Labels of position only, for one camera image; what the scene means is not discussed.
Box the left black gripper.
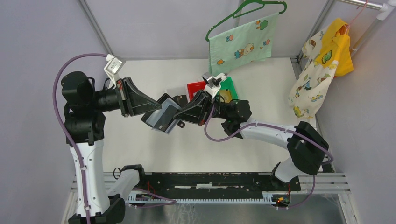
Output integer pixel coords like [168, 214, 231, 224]
[89, 77, 162, 117]

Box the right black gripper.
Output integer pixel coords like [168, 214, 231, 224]
[172, 89, 229, 126]

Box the black leather card holder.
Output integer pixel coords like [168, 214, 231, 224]
[141, 93, 185, 134]

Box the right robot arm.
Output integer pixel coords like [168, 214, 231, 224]
[174, 90, 333, 190]

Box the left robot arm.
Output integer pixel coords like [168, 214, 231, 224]
[61, 71, 161, 224]

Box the black card stack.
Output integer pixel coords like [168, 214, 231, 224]
[173, 95, 188, 107]

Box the gold card stack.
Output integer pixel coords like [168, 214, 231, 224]
[219, 89, 233, 103]

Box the red plastic bin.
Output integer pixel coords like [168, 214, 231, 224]
[186, 81, 206, 101]

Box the green plastic bin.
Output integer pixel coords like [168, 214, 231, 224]
[218, 77, 239, 100]

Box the light green printed cloth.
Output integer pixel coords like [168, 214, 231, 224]
[208, 13, 279, 76]

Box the green clothes hanger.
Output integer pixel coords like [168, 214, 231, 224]
[205, 0, 288, 42]

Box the white printed garment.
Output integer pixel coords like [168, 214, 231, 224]
[288, 27, 335, 119]

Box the yellow garment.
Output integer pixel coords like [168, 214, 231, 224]
[315, 18, 354, 77]

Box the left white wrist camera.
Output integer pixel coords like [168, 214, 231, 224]
[104, 54, 126, 86]

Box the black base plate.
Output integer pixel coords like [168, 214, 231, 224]
[137, 172, 301, 200]

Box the white slotted cable duct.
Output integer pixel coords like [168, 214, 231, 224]
[126, 191, 290, 206]

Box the metal hanging rail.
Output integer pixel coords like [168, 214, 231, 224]
[342, 0, 396, 56]

